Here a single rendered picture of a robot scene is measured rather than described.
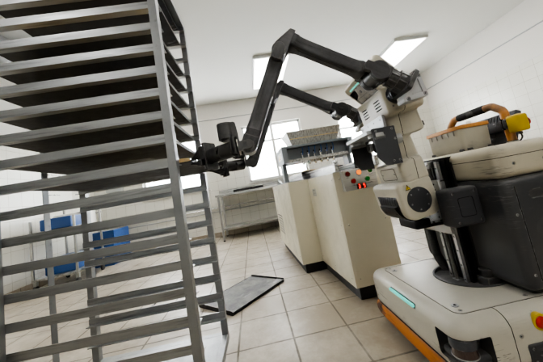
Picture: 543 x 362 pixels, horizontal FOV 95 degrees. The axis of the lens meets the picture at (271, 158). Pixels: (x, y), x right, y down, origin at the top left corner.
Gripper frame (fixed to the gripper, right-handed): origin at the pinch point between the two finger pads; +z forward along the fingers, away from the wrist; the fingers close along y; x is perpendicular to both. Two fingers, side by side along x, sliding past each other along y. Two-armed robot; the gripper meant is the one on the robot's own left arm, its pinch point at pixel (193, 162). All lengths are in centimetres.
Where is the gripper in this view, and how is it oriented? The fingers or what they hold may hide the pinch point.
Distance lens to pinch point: 100.6
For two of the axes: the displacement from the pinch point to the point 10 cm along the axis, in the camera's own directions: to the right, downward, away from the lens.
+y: -2.1, -9.7, 1.3
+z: -8.7, 2.5, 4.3
